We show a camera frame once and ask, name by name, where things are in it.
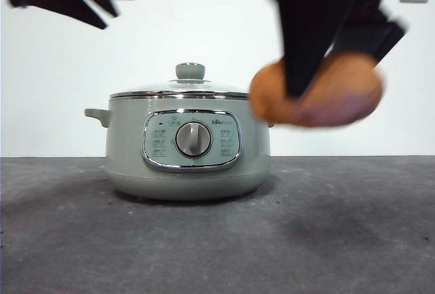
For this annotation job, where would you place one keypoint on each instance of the brown potato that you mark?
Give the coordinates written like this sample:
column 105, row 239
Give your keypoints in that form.
column 340, row 100

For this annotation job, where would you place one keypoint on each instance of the glass lid with green knob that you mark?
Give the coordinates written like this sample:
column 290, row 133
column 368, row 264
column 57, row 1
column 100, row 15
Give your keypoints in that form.
column 190, row 71

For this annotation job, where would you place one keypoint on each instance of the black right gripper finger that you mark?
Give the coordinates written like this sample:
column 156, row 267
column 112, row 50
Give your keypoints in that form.
column 302, row 53
column 380, row 36

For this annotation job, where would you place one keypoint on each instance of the pale green electric cooking pot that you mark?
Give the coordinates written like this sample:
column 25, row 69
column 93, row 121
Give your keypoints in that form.
column 129, row 158

